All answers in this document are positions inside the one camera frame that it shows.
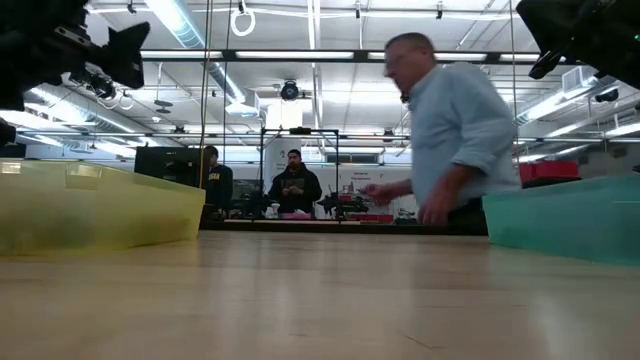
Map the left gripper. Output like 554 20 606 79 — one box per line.
0 0 151 112

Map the black monitor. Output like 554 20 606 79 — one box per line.
133 145 207 189

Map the red storage bin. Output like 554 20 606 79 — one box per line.
518 160 582 184

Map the person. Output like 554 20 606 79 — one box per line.
359 32 524 229
267 148 324 216
202 144 235 211

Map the yellow translucent plastic bin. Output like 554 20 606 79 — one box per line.
0 158 206 259

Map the teal translucent plastic bin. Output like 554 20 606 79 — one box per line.
482 174 640 266

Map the person's hand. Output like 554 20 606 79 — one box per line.
359 182 401 206
417 187 461 227

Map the silver ceiling duct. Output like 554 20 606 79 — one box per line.
142 0 249 106

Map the white hanging ring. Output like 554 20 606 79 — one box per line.
229 6 258 38

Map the black overhead camera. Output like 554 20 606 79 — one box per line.
278 79 302 103

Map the black background frame stand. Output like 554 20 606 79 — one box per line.
258 127 342 221

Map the black table frame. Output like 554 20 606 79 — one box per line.
199 217 490 237

